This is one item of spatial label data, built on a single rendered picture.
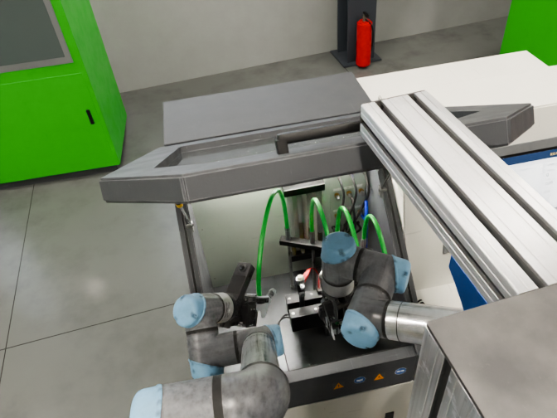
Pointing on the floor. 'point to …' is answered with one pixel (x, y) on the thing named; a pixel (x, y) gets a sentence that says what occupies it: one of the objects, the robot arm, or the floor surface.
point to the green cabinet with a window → (55, 94)
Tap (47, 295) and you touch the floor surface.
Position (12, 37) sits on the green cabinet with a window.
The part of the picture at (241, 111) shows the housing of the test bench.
